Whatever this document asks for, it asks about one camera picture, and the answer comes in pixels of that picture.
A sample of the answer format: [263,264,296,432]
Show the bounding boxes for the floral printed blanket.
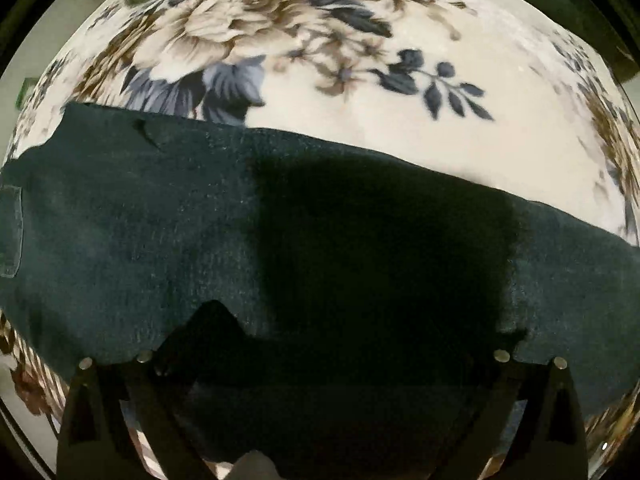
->
[0,0,640,480]

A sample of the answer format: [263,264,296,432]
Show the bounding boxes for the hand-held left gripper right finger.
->
[430,327,588,480]

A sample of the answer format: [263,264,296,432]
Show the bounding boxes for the dark green pants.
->
[0,101,640,480]

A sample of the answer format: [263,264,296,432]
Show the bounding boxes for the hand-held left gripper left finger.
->
[56,300,251,480]

